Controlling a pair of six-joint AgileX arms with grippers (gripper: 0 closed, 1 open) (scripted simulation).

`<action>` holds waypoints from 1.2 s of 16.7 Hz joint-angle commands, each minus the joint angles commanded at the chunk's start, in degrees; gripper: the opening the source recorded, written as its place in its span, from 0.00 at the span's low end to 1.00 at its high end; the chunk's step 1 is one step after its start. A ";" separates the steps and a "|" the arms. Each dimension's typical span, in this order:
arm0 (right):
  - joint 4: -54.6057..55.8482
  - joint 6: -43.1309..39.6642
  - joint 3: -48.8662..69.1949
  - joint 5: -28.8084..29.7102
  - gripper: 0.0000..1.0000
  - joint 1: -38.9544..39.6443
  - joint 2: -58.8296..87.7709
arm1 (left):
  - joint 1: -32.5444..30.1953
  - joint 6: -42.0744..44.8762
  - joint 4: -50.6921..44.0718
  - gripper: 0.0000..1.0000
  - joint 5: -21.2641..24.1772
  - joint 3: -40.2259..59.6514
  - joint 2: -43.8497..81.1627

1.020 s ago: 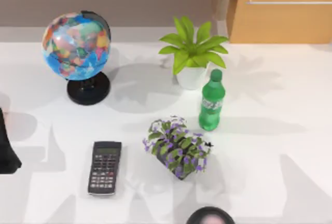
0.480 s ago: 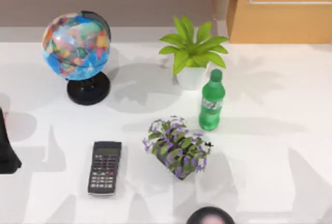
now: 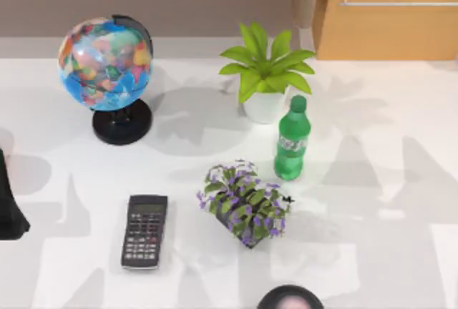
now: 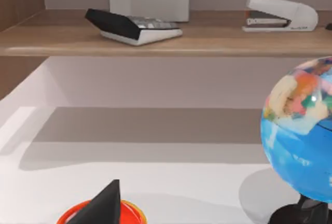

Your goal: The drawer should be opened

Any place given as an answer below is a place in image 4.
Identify red and orange ring stack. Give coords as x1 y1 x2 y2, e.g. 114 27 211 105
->
56 199 148 224

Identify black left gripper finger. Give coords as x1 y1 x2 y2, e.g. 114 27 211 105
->
68 179 121 224

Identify white stapler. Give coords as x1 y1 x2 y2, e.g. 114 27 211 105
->
242 0 319 33

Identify wooden shelf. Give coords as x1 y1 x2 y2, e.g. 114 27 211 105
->
0 0 332 102

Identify black and white calculator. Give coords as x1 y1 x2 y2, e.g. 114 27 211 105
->
84 8 183 46

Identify blue globe on black stand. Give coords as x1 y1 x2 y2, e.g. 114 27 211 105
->
260 56 332 224

